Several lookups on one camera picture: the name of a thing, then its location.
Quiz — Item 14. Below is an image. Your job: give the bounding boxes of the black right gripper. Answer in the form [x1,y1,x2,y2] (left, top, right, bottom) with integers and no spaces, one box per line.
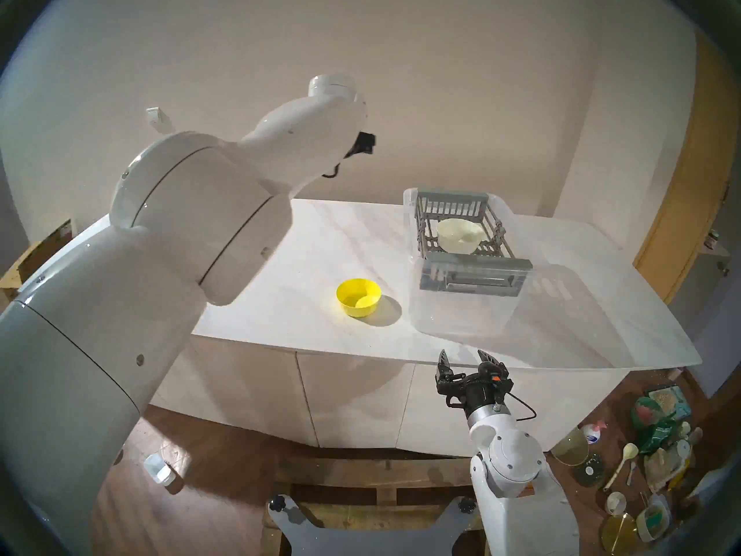
[435,349,515,415]

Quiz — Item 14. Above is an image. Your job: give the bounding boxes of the cream plastic bowl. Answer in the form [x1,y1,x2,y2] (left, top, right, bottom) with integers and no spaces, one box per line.
[435,217,489,255]

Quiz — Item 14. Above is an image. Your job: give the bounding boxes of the green snack bag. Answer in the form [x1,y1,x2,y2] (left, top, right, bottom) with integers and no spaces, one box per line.
[630,396,677,454]

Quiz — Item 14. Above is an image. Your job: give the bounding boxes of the large cream spoon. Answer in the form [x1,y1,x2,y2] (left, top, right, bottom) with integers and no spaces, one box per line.
[603,442,639,492]

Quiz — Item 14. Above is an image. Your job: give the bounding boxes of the clear bag of utensils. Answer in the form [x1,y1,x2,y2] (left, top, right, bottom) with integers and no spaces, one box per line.
[643,438,694,493]

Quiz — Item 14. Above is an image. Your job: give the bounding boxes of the dark round glass lid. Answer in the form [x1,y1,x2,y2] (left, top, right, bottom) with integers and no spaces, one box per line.
[573,453,606,487]

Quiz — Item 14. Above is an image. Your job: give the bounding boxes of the grey plastic drying rack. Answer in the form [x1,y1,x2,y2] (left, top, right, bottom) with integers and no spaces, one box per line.
[414,188,534,298]

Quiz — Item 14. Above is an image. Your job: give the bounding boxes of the amber round plate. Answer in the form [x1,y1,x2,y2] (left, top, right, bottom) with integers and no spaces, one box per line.
[600,513,640,555]

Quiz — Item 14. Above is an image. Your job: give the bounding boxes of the white counter cabinet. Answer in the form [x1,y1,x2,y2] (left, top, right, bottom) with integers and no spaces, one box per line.
[149,326,633,458]

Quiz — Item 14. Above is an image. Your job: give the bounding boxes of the blue food box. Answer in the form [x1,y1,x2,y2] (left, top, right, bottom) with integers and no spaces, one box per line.
[647,385,693,421]

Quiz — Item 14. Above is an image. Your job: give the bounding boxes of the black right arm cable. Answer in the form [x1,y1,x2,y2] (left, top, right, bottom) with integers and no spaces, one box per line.
[508,392,538,422]

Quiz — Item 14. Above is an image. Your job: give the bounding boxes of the white container green contents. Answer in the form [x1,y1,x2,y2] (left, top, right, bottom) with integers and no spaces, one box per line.
[636,499,673,543]

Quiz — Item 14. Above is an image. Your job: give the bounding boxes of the brown cardboard box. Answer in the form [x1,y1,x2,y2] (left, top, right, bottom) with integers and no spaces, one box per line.
[0,217,77,299]

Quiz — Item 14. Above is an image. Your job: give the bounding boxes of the white plastic container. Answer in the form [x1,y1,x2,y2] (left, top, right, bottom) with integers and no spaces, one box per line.
[143,453,175,487]

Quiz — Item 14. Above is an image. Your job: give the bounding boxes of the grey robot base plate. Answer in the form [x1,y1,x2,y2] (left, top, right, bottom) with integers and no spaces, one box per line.
[267,495,479,556]

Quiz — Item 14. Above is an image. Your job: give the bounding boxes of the wooden door frame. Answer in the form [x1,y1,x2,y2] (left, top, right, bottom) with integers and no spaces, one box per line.
[633,31,741,306]

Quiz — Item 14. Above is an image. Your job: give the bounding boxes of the amber glass lid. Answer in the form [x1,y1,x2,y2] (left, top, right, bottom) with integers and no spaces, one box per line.
[550,427,590,466]

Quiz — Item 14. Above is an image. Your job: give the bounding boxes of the clear plastic storage bin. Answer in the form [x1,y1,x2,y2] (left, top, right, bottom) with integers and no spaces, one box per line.
[402,186,537,338]

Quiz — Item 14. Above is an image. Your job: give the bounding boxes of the yellow plastic bowl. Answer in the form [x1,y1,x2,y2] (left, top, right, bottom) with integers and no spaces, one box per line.
[336,278,383,319]

